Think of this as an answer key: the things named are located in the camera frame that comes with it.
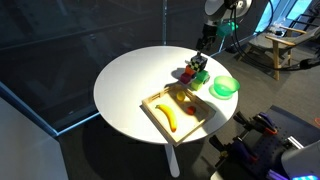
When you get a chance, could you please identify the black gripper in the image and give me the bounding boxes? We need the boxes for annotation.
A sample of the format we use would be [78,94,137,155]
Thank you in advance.
[195,23,218,52]

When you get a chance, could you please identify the white and black checkered dice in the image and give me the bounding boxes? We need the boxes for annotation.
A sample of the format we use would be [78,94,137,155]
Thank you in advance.
[189,54,209,73]

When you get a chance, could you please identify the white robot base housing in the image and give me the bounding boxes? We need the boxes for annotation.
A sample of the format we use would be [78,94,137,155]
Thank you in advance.
[280,139,320,180]

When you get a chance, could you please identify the green plastic bowl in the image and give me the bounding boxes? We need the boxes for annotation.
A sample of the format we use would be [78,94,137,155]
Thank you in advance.
[212,75,241,98]

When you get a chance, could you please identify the orange cube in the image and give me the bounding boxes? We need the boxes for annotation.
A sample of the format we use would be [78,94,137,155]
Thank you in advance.
[184,65,198,78]

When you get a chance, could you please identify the green cube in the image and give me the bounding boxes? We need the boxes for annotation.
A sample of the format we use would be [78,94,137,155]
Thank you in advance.
[195,69,211,84]

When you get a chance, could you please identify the pink cube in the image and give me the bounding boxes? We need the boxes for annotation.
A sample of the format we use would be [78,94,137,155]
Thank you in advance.
[179,72,193,85]

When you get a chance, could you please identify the yellow-green cube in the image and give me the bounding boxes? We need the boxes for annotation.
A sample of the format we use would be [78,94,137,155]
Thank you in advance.
[190,78,204,92]

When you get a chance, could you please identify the wooden armchair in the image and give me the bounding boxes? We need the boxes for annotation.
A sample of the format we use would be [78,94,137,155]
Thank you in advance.
[264,23,320,82]

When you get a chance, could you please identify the yellow toy banana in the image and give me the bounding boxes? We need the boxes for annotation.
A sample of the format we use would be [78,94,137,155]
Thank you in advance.
[154,103,179,134]

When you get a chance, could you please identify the light wooden tray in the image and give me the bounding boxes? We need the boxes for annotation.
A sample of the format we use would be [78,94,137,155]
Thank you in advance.
[141,82,217,147]

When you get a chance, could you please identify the blue clamp with orange trigger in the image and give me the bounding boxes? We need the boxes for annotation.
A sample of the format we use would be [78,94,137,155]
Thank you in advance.
[232,111,278,136]
[209,134,260,168]

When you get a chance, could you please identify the white table leg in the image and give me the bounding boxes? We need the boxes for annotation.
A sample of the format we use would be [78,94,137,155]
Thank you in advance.
[164,143,181,179]

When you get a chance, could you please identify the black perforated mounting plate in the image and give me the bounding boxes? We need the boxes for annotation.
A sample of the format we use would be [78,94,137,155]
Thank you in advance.
[210,104,320,180]

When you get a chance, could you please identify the white cabinet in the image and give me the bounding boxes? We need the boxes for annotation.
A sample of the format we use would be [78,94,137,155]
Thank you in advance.
[0,96,70,180]

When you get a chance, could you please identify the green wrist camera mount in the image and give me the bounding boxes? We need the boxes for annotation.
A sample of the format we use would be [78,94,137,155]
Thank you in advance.
[216,21,240,38]

